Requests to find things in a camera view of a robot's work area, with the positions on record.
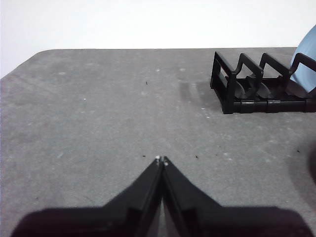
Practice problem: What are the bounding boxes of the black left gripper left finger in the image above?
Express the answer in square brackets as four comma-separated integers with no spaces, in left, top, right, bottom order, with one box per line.
[10,155,164,237]

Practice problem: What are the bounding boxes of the blue plate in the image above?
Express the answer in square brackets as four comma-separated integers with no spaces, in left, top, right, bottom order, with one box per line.
[288,24,316,93]

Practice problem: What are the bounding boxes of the black plate rack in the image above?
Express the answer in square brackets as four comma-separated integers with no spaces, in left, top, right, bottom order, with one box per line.
[209,51,316,115]

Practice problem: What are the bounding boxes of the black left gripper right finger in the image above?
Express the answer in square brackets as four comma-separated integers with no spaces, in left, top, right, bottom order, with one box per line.
[162,156,314,237]

